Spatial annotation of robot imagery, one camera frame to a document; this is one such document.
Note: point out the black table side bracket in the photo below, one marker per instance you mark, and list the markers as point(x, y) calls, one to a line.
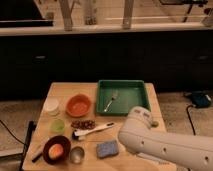
point(30, 130)

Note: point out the orange fruit in bowl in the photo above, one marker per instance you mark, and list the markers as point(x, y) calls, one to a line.
point(55, 151)

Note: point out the pile of brown nuts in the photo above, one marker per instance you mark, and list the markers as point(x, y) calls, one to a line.
point(86, 124)

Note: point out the blue sponge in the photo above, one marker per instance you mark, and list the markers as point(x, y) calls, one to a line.
point(107, 149)

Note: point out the silver metal fork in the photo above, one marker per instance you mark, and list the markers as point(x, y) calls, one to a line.
point(114, 96)

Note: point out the orange red bowl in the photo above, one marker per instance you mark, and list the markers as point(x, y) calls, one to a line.
point(78, 105)

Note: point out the blue grey cloth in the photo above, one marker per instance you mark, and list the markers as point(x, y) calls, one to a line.
point(149, 157)

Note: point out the green plastic tray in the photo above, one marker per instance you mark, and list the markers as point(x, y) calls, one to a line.
point(131, 93)

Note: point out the black handled utensil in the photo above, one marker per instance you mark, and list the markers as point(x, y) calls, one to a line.
point(37, 154)

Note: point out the white round container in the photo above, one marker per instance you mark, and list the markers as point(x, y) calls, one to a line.
point(51, 106)

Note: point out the dark blue floor device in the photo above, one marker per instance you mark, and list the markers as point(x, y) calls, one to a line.
point(199, 99)

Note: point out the small green cup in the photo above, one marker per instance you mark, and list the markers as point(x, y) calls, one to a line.
point(57, 127)

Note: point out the small metal cup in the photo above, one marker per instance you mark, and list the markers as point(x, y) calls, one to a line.
point(77, 155)

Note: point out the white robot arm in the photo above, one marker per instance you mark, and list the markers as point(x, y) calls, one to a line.
point(194, 152)

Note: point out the dark brown bowl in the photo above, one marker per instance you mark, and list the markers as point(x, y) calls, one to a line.
point(66, 144)

